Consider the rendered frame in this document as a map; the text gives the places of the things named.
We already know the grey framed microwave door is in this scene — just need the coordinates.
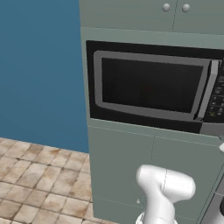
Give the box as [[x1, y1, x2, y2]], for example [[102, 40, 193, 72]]
[[93, 50, 221, 123]]

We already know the grey microwave door handle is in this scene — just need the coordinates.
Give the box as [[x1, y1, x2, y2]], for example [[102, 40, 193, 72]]
[[193, 59, 221, 123]]

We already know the grey-green tall cupboard housing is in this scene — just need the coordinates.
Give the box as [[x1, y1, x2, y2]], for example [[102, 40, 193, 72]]
[[78, 0, 224, 224]]

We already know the black microwave oven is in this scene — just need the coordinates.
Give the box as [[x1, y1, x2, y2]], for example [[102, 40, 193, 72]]
[[86, 39, 224, 137]]

